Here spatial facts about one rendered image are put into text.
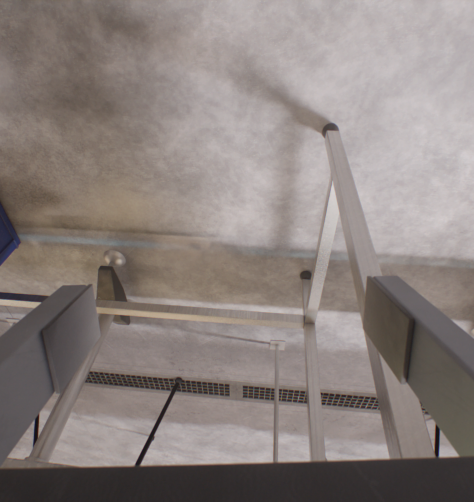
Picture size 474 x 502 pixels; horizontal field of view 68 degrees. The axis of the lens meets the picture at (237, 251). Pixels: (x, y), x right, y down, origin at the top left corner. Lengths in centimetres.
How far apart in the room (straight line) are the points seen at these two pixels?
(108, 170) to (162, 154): 17
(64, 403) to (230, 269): 62
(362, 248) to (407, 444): 27
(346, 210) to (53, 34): 75
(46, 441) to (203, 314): 50
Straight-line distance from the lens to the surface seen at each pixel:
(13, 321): 185
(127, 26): 94
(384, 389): 40
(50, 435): 110
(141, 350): 172
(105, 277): 125
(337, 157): 78
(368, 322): 17
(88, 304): 16
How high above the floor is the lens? 87
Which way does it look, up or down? 49 degrees down
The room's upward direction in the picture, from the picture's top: 171 degrees counter-clockwise
